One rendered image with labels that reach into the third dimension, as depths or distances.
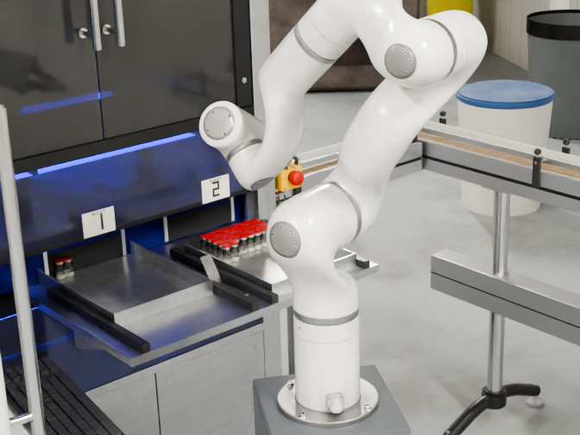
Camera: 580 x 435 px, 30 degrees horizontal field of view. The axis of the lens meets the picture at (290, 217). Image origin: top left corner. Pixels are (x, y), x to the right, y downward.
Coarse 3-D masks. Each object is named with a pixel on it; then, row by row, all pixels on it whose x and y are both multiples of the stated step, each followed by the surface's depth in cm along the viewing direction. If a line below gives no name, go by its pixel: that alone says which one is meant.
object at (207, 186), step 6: (228, 174) 273; (204, 180) 268; (210, 180) 269; (216, 180) 271; (222, 180) 272; (228, 180) 273; (204, 186) 269; (210, 186) 270; (216, 186) 271; (222, 186) 272; (228, 186) 274; (204, 192) 269; (210, 192) 270; (216, 192) 272; (222, 192) 273; (228, 192) 274; (204, 198) 270; (210, 198) 271; (216, 198) 272; (222, 198) 273
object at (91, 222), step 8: (104, 208) 251; (112, 208) 252; (88, 216) 248; (96, 216) 250; (104, 216) 251; (112, 216) 253; (88, 224) 249; (96, 224) 250; (104, 224) 252; (112, 224) 253; (88, 232) 250; (96, 232) 251; (104, 232) 253
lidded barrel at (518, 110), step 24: (456, 96) 538; (480, 96) 527; (504, 96) 526; (528, 96) 524; (552, 96) 527; (480, 120) 524; (504, 120) 518; (528, 120) 519; (528, 144) 525; (480, 192) 539
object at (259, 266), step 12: (192, 252) 263; (204, 252) 259; (252, 252) 267; (264, 252) 267; (336, 252) 261; (348, 252) 257; (216, 264) 256; (228, 264) 252; (240, 264) 260; (252, 264) 260; (264, 264) 260; (276, 264) 259; (336, 264) 252; (348, 264) 255; (240, 276) 249; (252, 276) 245; (264, 276) 253; (276, 276) 253; (276, 288) 242; (288, 288) 244
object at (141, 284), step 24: (96, 264) 263; (120, 264) 262; (144, 264) 262; (168, 264) 256; (72, 288) 249; (96, 288) 249; (120, 288) 249; (144, 288) 248; (168, 288) 248; (192, 288) 240; (120, 312) 229; (144, 312) 233
